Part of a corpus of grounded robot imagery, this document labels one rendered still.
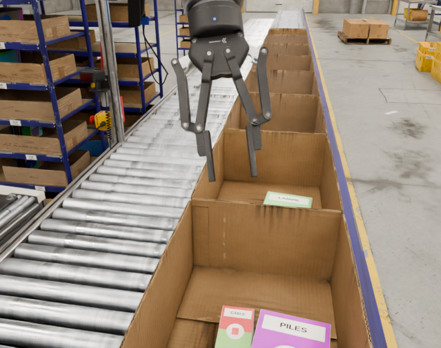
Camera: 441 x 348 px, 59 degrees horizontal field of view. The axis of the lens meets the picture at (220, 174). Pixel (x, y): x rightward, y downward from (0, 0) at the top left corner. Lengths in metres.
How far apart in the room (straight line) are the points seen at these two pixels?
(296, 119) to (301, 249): 0.78
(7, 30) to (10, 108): 0.40
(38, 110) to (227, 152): 1.40
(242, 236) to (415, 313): 1.50
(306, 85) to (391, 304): 1.14
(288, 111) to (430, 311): 1.24
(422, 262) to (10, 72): 2.44
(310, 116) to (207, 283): 0.86
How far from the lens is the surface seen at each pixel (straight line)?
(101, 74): 1.74
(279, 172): 1.14
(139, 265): 1.09
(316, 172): 1.14
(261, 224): 0.76
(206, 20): 0.54
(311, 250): 0.79
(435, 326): 2.16
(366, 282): 0.83
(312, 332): 0.65
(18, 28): 2.23
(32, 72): 2.23
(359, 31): 9.93
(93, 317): 0.98
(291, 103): 1.47
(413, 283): 2.34
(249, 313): 0.69
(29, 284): 1.11
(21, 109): 2.36
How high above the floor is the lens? 1.44
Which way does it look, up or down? 27 degrees down
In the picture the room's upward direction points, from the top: straight up
